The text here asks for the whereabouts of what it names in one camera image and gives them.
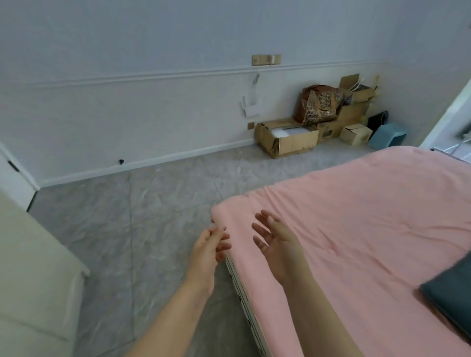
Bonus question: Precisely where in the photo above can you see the dark teal pillow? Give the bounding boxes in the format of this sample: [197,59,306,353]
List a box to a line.
[419,251,471,340]

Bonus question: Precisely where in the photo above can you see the pink bed sheet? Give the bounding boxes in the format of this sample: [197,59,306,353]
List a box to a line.
[211,146,471,357]

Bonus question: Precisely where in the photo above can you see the large open cardboard box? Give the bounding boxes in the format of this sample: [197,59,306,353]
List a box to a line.
[254,118,320,159]

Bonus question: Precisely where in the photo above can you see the white cabinet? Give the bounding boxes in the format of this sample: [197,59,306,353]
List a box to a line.
[0,191,91,357]

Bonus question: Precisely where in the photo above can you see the black bag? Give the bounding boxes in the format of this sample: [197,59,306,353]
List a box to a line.
[366,110,390,135]

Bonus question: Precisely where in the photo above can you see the person's left forearm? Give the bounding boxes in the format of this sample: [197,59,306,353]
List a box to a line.
[125,280,215,357]

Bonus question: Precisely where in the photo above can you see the white torn paper pieces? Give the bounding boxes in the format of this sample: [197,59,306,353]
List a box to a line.
[241,73,262,119]

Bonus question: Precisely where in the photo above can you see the light blue plastic stool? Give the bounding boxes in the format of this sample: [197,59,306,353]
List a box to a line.
[369,123,407,151]

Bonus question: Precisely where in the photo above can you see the white door frame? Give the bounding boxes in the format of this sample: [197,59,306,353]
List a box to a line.
[419,76,471,150]

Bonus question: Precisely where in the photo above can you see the medium closed cardboard box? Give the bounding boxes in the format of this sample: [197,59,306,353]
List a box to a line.
[336,102,371,126]

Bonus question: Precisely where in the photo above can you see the gold wall switch panel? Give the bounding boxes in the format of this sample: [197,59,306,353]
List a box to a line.
[252,54,282,66]

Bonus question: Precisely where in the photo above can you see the small cardboard box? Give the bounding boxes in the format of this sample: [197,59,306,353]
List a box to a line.
[339,124,373,146]

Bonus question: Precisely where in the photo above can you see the white papers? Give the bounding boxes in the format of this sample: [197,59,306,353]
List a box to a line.
[270,125,309,138]

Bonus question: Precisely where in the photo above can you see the open cardboard box with flaps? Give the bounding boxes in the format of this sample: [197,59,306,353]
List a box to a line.
[338,74,377,104]

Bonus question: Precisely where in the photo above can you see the person's left hand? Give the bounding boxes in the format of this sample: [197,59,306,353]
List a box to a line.
[185,225,232,295]

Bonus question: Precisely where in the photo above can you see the person's right forearm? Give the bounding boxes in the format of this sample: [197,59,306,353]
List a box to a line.
[286,279,365,357]

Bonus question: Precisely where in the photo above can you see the white door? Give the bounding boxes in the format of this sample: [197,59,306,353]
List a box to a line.
[0,141,40,213]

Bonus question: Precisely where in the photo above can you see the brown patterned bag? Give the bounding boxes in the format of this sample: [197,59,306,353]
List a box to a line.
[293,84,345,126]

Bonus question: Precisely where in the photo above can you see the metal rack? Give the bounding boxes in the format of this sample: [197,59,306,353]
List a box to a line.
[431,124,471,164]

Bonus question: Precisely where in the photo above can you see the person's right hand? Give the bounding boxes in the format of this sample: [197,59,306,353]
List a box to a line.
[251,210,314,290]

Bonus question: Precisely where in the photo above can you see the low cardboard box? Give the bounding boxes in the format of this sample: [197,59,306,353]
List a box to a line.
[316,119,345,143]

